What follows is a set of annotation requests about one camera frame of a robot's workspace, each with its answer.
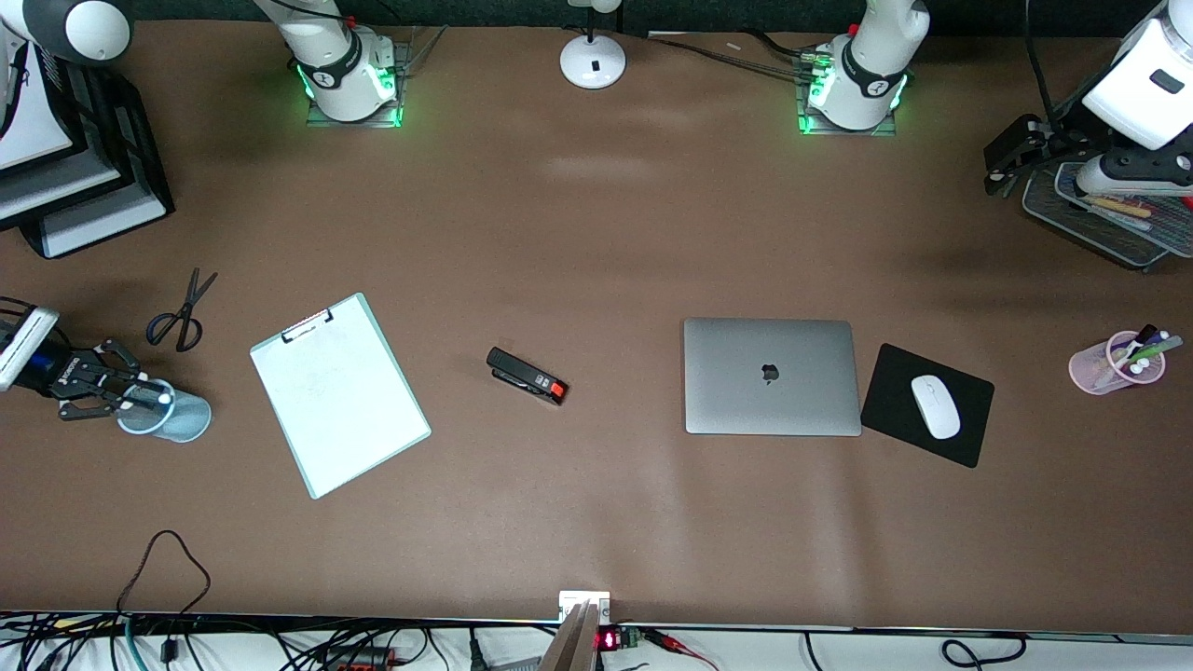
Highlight silver laptop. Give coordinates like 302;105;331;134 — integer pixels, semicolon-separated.
683;317;864;438

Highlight green marker in pink cup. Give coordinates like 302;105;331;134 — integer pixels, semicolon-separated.
1123;335;1185;367

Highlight light blue mesh cup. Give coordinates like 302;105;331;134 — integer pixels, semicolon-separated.
116;377;213;445

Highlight black scissors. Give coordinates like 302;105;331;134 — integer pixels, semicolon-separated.
145;268;220;353

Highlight black mesh desk tray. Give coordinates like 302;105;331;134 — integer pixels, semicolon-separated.
1022;158;1193;273

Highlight yellow pencil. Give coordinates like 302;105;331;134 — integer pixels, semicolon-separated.
1086;194;1157;222

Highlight black stacked paper tray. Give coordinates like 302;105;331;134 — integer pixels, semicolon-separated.
0;37;178;262

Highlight pink translucent pen cup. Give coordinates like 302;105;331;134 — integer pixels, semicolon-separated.
1068;330;1169;396

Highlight white pen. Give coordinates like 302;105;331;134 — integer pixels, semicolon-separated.
1095;357;1155;390

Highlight white computer mouse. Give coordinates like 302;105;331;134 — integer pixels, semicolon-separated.
909;374;963;442

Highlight clipboard with white paper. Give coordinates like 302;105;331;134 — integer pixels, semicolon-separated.
249;292;432;500

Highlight black mouse pad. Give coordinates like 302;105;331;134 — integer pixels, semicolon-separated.
858;342;996;470

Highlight black stapler with red tip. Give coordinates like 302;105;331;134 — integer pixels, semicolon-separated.
485;346;570;407

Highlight white lamp base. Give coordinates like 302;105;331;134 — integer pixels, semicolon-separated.
559;0;627;90

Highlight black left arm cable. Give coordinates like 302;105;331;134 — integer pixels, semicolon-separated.
1023;0;1063;136

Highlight dark looped cable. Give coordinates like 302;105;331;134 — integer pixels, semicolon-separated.
117;528;213;618

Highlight black cable tangle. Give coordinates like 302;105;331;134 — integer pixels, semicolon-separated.
0;610;434;671

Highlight black cable bundle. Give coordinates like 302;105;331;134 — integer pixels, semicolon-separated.
634;31;826;85

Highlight white mounting bracket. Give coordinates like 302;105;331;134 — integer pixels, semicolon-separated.
557;590;612;625

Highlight wooden post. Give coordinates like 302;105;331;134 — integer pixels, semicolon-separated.
537;601;603;671

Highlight red and black wires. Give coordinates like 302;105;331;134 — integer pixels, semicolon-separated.
641;628;720;671

